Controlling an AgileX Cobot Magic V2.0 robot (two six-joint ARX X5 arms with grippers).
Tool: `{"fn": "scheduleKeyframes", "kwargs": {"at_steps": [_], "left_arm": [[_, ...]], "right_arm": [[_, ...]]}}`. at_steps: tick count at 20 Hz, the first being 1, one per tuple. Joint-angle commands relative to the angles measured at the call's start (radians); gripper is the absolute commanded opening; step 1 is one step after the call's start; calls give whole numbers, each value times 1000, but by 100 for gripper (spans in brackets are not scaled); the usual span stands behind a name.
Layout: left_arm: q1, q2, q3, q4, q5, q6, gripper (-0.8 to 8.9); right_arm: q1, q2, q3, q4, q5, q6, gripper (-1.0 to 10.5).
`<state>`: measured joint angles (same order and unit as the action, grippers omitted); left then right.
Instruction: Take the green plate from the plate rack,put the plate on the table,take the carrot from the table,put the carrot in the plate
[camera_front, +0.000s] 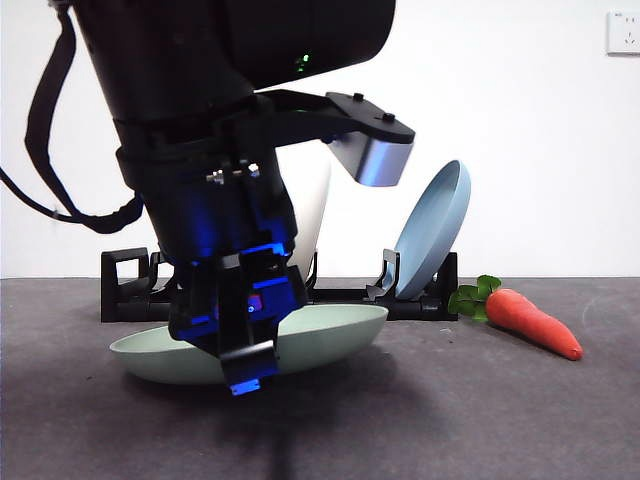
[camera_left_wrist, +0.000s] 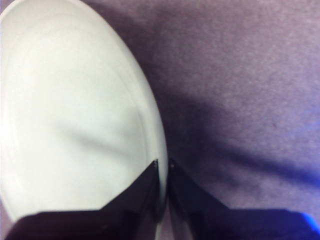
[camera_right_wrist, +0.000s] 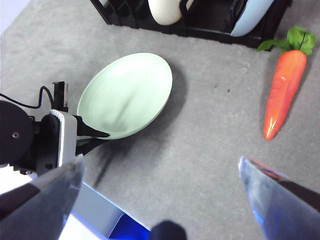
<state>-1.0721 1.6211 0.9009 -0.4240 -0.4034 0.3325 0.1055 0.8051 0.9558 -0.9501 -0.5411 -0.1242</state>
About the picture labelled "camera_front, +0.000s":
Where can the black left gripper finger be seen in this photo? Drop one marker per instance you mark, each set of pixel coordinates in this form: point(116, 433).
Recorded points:
point(247, 362)

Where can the green plate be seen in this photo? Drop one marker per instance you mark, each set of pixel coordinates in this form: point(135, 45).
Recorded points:
point(325, 340)

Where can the orange carrot with green leaves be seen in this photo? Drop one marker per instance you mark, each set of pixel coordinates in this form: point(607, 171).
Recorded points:
point(530, 320)

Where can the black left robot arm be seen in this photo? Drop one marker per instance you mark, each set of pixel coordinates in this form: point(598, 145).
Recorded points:
point(175, 75)

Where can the black plate rack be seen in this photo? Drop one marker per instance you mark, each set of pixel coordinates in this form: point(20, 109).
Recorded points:
point(130, 305)

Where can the white plate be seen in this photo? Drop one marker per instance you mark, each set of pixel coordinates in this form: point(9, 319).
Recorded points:
point(312, 220)

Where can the blue plate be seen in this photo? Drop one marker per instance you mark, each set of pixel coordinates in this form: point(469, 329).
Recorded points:
point(430, 240)

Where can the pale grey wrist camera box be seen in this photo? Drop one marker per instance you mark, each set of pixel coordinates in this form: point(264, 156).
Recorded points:
point(377, 160)

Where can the white wall socket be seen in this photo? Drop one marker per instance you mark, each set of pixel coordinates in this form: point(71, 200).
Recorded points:
point(625, 32)

